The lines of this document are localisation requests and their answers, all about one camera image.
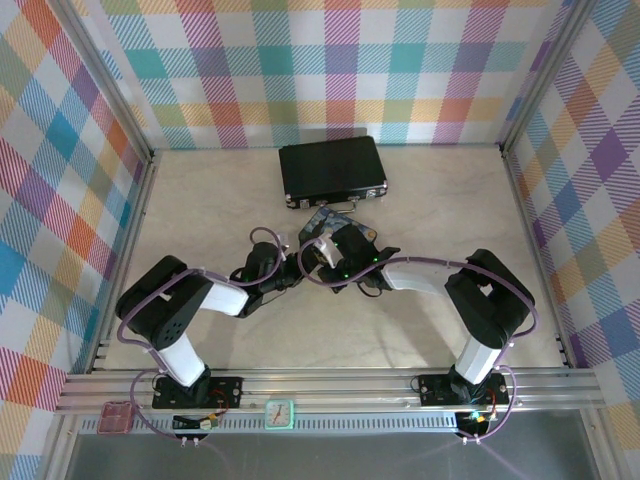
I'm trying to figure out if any dark blue lockable box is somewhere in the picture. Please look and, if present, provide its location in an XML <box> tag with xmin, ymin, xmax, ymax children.
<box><xmin>297</xmin><ymin>207</ymin><xmax>378</xmax><ymax>251</ymax></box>

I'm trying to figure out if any black hard case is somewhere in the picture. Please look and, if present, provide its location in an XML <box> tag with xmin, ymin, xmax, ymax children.
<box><xmin>277</xmin><ymin>134</ymin><xmax>390</xmax><ymax>210</ymax></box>

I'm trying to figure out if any mint green square clock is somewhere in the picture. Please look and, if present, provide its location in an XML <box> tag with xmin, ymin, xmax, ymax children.
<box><xmin>264</xmin><ymin>397</ymin><xmax>297</xmax><ymax>431</ymax></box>

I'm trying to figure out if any pink transparent small box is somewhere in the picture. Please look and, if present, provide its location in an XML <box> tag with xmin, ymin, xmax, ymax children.
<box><xmin>96</xmin><ymin>401</ymin><xmax>134</xmax><ymax>435</ymax></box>

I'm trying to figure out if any aluminium mounting rail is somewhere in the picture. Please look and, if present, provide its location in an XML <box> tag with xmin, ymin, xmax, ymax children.
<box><xmin>53</xmin><ymin>366</ymin><xmax>607</xmax><ymax>415</ymax></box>

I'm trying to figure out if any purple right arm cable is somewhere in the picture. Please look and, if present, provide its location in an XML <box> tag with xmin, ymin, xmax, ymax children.
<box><xmin>298</xmin><ymin>237</ymin><xmax>540</xmax><ymax>443</ymax></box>

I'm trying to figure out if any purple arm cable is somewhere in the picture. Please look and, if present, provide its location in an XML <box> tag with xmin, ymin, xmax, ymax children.
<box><xmin>298</xmin><ymin>237</ymin><xmax>540</xmax><ymax>443</ymax></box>
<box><xmin>116</xmin><ymin>227</ymin><xmax>301</xmax><ymax>443</ymax></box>

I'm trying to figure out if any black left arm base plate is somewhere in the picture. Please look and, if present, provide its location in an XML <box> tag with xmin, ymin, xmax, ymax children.
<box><xmin>151</xmin><ymin>374</ymin><xmax>245</xmax><ymax>411</ymax></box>

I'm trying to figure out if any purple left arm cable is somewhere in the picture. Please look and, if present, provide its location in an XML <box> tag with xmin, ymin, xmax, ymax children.
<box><xmin>116</xmin><ymin>227</ymin><xmax>301</xmax><ymax>443</ymax></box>

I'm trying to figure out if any perforated metal cable tray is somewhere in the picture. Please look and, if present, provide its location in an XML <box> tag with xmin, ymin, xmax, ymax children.
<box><xmin>74</xmin><ymin>413</ymin><xmax>501</xmax><ymax>435</ymax></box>

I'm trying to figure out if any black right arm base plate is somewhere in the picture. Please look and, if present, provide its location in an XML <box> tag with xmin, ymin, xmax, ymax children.
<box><xmin>417</xmin><ymin>372</ymin><xmax>511</xmax><ymax>408</ymax></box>

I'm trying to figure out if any small wired connector board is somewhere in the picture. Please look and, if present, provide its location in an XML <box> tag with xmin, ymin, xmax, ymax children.
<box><xmin>171</xmin><ymin>410</ymin><xmax>222</xmax><ymax>447</ymax></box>
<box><xmin>456</xmin><ymin>407</ymin><xmax>497</xmax><ymax>445</ymax></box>

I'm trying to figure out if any aluminium frame post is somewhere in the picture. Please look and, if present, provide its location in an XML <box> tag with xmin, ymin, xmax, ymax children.
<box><xmin>58</xmin><ymin>0</ymin><xmax>157</xmax><ymax>162</ymax></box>
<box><xmin>498</xmin><ymin>0</ymin><xmax>587</xmax><ymax>151</ymax></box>

